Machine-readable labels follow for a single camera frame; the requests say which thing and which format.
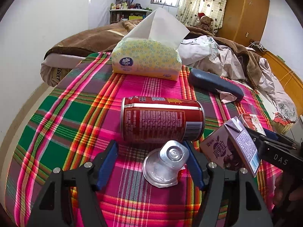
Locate purple milk carton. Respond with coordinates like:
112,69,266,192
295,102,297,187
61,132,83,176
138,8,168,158
199,117,260,177

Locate right hand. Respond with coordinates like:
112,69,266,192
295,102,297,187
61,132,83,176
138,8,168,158
272,171,302,216

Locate pink strawberry drink carton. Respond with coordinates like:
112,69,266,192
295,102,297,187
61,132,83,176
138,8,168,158
238,113,265,135

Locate floral bed sheet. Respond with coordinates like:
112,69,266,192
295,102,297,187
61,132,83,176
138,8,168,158
271,112,295,134

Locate red herbal tea can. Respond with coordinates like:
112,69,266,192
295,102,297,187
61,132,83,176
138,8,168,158
120,96,205,144

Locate pink plaid table cloth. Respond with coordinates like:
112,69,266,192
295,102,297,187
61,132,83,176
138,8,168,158
5,53,281,226

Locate wooden bed headboard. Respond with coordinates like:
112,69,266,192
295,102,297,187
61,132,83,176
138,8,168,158
249,40,302,114

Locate dark blue glasses case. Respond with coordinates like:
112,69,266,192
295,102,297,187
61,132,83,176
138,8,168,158
188,68,244,101

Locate pale pink duvet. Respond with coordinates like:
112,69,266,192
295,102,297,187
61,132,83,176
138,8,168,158
178,35,298,122

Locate yellow tissue pack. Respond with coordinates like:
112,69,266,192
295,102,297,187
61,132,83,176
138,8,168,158
111,8,190,81

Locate brown fleece blanket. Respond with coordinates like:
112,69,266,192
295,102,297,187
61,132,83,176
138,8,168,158
41,15,262,88

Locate brown teddy bear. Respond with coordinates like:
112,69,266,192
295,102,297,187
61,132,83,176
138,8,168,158
196,12,214,33

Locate wooden wardrobe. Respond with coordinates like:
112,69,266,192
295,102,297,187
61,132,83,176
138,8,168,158
216,0,270,47

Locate white cluttered shelf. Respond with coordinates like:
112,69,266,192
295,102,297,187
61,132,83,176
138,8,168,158
109,9,151,24

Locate patterned window curtain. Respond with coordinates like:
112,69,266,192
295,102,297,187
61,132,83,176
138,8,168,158
176,0,227,29

